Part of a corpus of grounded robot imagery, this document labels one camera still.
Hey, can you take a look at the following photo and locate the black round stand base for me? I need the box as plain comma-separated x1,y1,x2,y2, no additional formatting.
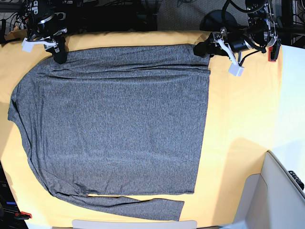
199,10,238,31

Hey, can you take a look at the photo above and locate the red black clamp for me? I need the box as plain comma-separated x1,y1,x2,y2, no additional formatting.
268,39,282,62
14,212,32,220

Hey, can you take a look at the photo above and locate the white plastic tray edge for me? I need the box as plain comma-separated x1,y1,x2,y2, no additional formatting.
72,220,197,229

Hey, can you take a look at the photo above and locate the grey long-sleeve T-shirt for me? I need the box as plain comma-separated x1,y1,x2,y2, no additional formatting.
8,44,210,221

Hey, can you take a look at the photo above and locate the red black clamp left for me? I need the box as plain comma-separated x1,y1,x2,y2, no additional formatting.
14,212,32,220

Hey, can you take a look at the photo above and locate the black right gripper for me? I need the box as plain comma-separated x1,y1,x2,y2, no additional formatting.
26,13,67,64

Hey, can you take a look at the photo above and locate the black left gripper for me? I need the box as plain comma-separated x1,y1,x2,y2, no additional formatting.
193,27,253,58

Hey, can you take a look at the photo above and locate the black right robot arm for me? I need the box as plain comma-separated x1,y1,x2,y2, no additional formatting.
22,0,68,64

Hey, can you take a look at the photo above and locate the white cardboard box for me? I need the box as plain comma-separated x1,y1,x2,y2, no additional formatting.
231,151,305,229

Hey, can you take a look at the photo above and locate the yellow table cloth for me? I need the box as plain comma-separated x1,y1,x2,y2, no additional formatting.
0,42,283,228

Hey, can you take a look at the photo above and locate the red black clamp right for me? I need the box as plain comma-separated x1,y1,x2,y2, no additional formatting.
268,39,282,62

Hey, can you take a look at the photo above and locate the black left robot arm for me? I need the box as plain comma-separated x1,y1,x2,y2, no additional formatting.
193,0,280,57

